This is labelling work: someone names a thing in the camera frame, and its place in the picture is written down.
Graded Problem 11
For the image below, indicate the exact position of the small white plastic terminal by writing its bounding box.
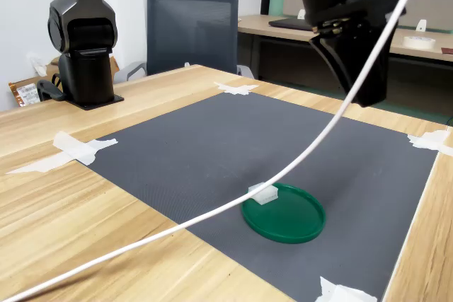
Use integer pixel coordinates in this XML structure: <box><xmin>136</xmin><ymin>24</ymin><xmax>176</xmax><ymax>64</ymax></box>
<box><xmin>247</xmin><ymin>182</ymin><xmax>279</xmax><ymax>207</ymax></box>

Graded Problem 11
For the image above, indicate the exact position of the round green lid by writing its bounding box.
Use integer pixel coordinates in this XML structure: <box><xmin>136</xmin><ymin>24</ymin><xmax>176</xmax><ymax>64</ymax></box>
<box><xmin>241</xmin><ymin>182</ymin><xmax>326</xmax><ymax>245</ymax></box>

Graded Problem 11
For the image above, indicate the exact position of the grey partition panel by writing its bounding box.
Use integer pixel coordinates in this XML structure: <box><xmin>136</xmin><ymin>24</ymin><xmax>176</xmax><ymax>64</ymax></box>
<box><xmin>282</xmin><ymin>0</ymin><xmax>453</xmax><ymax>33</ymax></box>

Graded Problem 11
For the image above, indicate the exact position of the white tape roll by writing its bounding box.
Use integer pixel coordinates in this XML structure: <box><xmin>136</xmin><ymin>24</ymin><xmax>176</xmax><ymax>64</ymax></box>
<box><xmin>402</xmin><ymin>35</ymin><xmax>435</xmax><ymax>51</ymax></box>

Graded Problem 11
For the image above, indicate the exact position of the white tape piece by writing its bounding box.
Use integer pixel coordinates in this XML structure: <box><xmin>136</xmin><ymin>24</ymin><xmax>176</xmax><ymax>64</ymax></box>
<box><xmin>213</xmin><ymin>81</ymin><xmax>260</xmax><ymax>97</ymax></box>
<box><xmin>314</xmin><ymin>276</ymin><xmax>379</xmax><ymax>302</ymax></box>
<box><xmin>406</xmin><ymin>129</ymin><xmax>453</xmax><ymax>157</ymax></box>
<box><xmin>6</xmin><ymin>130</ymin><xmax>119</xmax><ymax>175</ymax></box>

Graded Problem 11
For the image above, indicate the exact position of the black closed laptop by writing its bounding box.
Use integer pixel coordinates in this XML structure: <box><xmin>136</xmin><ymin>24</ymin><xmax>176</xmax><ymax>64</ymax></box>
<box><xmin>268</xmin><ymin>18</ymin><xmax>315</xmax><ymax>33</ymax></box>

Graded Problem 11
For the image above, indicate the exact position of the pale wooden desk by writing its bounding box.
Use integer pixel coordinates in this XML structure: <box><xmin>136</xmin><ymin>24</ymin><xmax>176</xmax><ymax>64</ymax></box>
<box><xmin>237</xmin><ymin>14</ymin><xmax>453</xmax><ymax>119</ymax></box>

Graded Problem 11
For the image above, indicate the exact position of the dark grey office chair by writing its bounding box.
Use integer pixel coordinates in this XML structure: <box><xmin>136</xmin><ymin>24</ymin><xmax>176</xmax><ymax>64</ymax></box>
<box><xmin>126</xmin><ymin>0</ymin><xmax>256</xmax><ymax>82</ymax></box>

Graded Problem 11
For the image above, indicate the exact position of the dark grey mat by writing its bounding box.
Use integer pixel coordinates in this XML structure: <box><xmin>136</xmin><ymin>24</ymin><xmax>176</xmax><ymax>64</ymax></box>
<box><xmin>76</xmin><ymin>92</ymin><xmax>440</xmax><ymax>302</ymax></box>

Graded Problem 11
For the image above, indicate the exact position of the black table clamp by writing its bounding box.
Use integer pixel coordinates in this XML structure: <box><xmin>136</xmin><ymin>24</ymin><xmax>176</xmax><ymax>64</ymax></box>
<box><xmin>36</xmin><ymin>80</ymin><xmax>68</xmax><ymax>102</ymax></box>

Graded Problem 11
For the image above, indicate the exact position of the brown labelled package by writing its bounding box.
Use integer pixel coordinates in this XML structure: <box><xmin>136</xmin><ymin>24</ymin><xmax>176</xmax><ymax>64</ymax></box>
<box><xmin>8</xmin><ymin>81</ymin><xmax>40</xmax><ymax>108</ymax></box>

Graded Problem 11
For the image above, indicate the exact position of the white camera cable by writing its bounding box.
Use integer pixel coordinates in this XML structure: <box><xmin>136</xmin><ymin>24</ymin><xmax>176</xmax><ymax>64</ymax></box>
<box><xmin>0</xmin><ymin>0</ymin><xmax>431</xmax><ymax>302</ymax></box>

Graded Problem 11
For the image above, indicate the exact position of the white wall plug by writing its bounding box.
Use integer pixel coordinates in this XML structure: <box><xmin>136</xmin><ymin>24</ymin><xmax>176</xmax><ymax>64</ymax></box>
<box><xmin>26</xmin><ymin>52</ymin><xmax>49</xmax><ymax>77</ymax></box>

